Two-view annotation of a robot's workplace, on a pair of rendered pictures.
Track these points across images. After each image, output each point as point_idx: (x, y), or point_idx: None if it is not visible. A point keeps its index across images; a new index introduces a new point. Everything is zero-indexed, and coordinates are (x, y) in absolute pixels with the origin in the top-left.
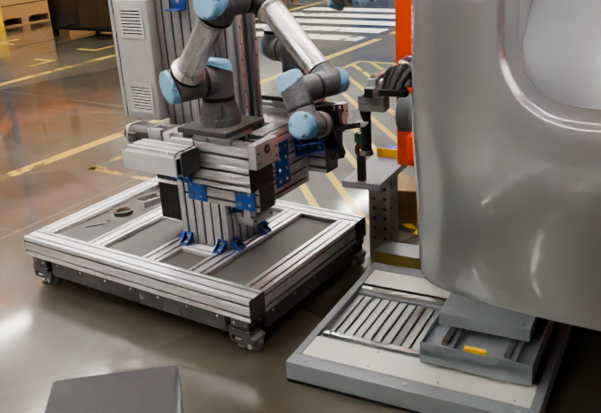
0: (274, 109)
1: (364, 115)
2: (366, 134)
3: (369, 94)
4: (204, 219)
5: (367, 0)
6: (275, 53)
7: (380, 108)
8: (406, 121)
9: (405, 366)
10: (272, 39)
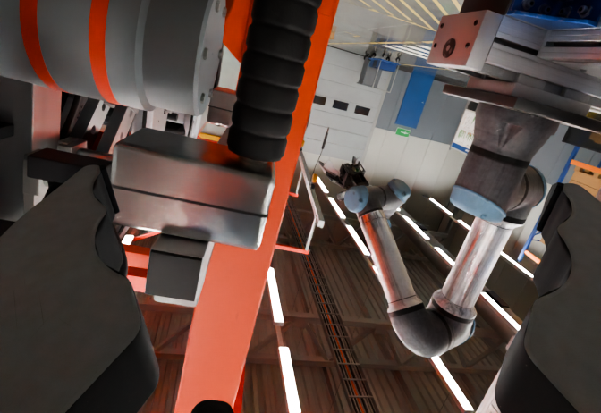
0: (595, 90)
1: (249, 140)
2: (269, 21)
3: (164, 272)
4: None
5: (348, 194)
6: (526, 192)
7: (132, 171)
8: (153, 26)
9: None
10: (518, 209)
